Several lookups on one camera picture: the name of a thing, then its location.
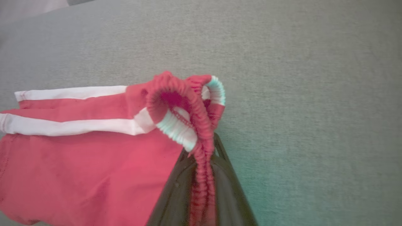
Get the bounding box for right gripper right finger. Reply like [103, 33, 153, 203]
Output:
[210, 133, 258, 226]

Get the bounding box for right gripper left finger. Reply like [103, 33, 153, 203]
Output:
[147, 148, 198, 226]

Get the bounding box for red shorts white stripes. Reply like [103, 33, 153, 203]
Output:
[0, 72, 226, 226]

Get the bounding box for grey fabric sofa ottoman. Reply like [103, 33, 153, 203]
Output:
[0, 0, 402, 226]

